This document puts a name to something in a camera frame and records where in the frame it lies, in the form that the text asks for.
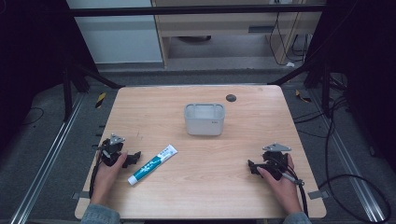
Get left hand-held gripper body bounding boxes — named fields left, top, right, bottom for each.
left=98, top=133, right=126, bottom=167

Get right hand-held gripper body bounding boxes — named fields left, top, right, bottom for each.
left=262, top=142, right=292, bottom=181

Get teal and white toothpaste tube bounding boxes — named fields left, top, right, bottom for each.
left=127, top=144, right=178, bottom=187

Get grey plastic container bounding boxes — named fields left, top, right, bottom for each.
left=183, top=103, right=226, bottom=136

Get person's left hand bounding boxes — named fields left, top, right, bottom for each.
left=90, top=151, right=129, bottom=206

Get person's right hand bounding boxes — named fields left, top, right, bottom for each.
left=256, top=153, right=304, bottom=216

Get yellow and black tape strip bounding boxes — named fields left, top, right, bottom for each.
left=294, top=89, right=312, bottom=104
left=94, top=91, right=107, bottom=109

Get black metal stand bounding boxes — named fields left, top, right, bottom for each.
left=267, top=57, right=332, bottom=119
left=61, top=60, right=125, bottom=123

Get white cabinet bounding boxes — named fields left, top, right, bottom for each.
left=65, top=0, right=163, bottom=65

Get dark curtain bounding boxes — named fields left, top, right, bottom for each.
left=306, top=0, right=396, bottom=174
left=0, top=0, right=98, bottom=153

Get light wooden desk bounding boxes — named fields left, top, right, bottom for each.
left=151, top=0, right=326, bottom=68

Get left hand-held gripper black cable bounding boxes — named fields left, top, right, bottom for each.
left=89, top=151, right=105, bottom=199

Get hand-held gripper black cable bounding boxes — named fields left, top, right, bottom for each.
left=280, top=172, right=310, bottom=217
left=89, top=151, right=105, bottom=199

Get right hand-held gripper black cable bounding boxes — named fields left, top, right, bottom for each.
left=280, top=172, right=310, bottom=217

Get black floor cable loop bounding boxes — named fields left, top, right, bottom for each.
left=293, top=92, right=392, bottom=224

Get grey metal table bracket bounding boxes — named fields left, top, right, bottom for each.
left=71, top=191, right=92, bottom=201
left=307, top=189, right=330, bottom=201

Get metal floor rail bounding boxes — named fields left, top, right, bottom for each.
left=8, top=92, right=86, bottom=224
left=311, top=89, right=388, bottom=224

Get thin black floor cable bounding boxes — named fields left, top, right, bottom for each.
left=21, top=106, right=45, bottom=127

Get black cables under desk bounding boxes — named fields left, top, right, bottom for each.
left=268, top=12, right=310, bottom=67

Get black horizontal frame bar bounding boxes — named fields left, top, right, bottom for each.
left=66, top=5, right=327, bottom=18

